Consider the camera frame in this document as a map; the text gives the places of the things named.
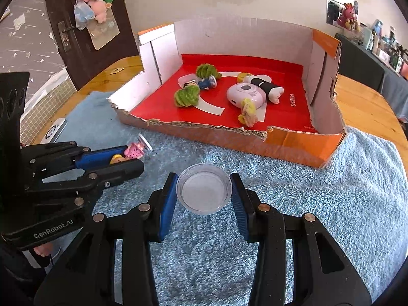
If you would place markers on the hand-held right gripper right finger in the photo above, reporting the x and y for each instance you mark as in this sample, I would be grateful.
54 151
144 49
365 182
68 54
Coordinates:
240 204

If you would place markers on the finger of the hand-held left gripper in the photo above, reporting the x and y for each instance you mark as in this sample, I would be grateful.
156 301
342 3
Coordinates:
124 169
95 159

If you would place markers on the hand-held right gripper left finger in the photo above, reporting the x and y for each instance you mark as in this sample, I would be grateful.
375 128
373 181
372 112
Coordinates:
169 204

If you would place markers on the pink small figure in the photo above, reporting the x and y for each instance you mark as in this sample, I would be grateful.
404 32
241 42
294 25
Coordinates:
134 151

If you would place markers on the clear round plastic dish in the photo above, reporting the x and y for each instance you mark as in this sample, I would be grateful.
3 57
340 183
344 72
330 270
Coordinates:
204 189

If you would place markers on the orange cardboard box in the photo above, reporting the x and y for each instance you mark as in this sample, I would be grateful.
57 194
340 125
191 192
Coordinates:
293 146

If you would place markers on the yellow fluffy doll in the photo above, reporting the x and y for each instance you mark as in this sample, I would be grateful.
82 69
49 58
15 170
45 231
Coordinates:
248 111

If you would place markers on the green fuzzy scrunchie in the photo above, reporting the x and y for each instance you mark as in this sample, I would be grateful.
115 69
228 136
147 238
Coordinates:
186 97
207 70

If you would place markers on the pink My Melody bowl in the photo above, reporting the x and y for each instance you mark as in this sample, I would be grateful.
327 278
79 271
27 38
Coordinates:
244 95

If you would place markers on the black-eared mouse figure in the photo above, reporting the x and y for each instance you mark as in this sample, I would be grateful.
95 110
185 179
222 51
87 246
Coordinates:
200 83

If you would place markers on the black and white plush doll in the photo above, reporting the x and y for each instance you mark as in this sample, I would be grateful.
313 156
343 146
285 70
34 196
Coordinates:
266 86

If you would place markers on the person's left hand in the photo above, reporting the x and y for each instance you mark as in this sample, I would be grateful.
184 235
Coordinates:
43 250

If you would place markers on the clear capsule lid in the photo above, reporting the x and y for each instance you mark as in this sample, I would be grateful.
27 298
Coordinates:
145 143

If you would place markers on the white mini printer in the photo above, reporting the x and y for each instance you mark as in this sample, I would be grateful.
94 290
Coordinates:
54 130

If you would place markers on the blue fluffy towel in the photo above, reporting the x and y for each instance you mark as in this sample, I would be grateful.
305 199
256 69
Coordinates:
318 213

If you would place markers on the small flat wooden tag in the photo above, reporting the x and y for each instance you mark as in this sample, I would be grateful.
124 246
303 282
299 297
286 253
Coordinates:
117 70

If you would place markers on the clear plastic packet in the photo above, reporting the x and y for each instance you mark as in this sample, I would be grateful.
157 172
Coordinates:
103 35

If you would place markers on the blue face mask bundle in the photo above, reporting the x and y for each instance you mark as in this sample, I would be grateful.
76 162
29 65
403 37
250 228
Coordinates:
81 16

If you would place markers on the pale pink plush toy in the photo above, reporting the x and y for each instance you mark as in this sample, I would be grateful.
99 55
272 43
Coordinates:
99 10

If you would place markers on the dark brown door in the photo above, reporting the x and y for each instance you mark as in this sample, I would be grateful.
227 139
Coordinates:
57 0

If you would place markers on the side table with blue cloth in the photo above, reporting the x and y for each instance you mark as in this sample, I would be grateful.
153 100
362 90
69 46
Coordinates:
366 67

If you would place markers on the cluster of bottles and jars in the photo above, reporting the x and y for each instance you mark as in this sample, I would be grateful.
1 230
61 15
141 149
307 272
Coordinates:
389 47

